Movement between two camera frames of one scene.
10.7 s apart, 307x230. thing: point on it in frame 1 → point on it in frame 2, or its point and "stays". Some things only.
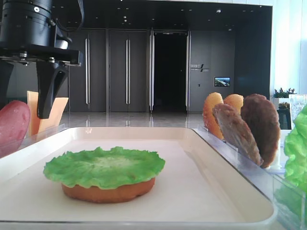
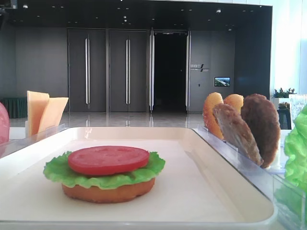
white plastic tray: (199, 188) stays
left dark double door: (87, 87) stays
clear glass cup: (298, 102) stays
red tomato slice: (15, 118) → (107, 160)
